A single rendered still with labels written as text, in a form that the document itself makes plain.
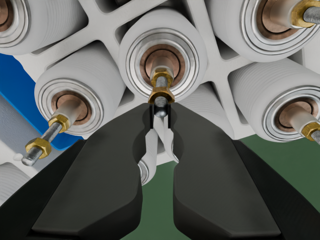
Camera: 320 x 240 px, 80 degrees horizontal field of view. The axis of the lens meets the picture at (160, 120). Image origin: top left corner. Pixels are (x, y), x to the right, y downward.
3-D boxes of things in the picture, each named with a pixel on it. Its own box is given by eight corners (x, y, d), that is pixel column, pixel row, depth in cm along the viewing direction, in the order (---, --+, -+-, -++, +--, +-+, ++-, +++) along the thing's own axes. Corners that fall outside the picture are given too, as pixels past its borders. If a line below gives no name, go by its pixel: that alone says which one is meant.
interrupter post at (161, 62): (160, 81, 21) (160, 94, 18) (146, 65, 20) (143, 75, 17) (178, 67, 20) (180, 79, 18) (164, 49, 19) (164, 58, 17)
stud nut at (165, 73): (147, 75, 17) (146, 78, 17) (163, 64, 17) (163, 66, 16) (161, 91, 18) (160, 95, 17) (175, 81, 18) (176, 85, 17)
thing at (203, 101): (183, 117, 45) (192, 180, 29) (155, 88, 41) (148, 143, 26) (218, 91, 41) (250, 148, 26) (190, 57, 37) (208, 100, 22)
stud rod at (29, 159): (67, 109, 21) (26, 156, 15) (73, 115, 22) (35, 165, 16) (60, 112, 22) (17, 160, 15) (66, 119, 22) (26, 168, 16)
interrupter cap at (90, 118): (79, 65, 20) (76, 67, 20) (116, 120, 24) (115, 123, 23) (26, 92, 22) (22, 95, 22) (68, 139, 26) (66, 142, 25)
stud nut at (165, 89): (144, 94, 14) (143, 99, 13) (162, 80, 14) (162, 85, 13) (160, 112, 15) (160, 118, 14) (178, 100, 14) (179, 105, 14)
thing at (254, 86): (279, 62, 37) (357, 107, 22) (240, 97, 42) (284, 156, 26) (245, 29, 34) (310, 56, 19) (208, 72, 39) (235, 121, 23)
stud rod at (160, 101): (155, 71, 19) (150, 110, 12) (163, 65, 18) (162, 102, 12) (161, 78, 19) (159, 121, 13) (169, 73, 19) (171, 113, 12)
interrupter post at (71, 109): (75, 95, 22) (62, 108, 20) (87, 111, 23) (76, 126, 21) (58, 102, 23) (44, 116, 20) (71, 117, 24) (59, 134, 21)
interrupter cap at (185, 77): (157, 110, 23) (157, 113, 23) (111, 61, 20) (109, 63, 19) (212, 71, 20) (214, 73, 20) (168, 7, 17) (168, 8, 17)
